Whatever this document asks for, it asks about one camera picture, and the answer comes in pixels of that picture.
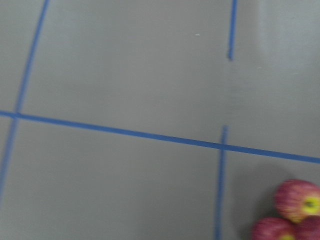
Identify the red yellow apple front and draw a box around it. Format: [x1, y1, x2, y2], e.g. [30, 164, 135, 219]
[250, 217, 296, 240]

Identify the lone red yellow apple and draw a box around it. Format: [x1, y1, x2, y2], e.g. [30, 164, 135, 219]
[295, 216, 320, 240]

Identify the red yellow apple side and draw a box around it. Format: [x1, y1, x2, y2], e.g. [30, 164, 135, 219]
[273, 179, 320, 224]

